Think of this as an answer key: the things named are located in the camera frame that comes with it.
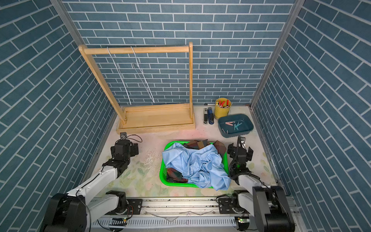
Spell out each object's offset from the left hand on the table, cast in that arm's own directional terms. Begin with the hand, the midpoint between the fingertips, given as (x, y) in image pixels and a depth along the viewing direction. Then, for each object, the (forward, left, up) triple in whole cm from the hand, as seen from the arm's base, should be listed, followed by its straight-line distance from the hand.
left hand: (129, 144), depth 87 cm
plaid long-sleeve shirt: (-18, -28, 0) cm, 34 cm away
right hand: (-1, -70, 0) cm, 70 cm away
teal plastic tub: (+16, -65, -7) cm, 67 cm away
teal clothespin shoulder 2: (+22, -74, -6) cm, 78 cm away
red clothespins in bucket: (+31, -60, +6) cm, 68 cm away
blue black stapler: (+27, -53, -3) cm, 59 cm away
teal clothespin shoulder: (+20, -72, -7) cm, 75 cm away
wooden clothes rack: (+28, -6, -8) cm, 30 cm away
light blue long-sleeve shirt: (-15, -44, +2) cm, 47 cm away
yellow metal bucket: (+29, -61, +4) cm, 67 cm away
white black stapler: (+23, -49, -2) cm, 54 cm away
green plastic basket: (-16, -22, -1) cm, 28 cm away
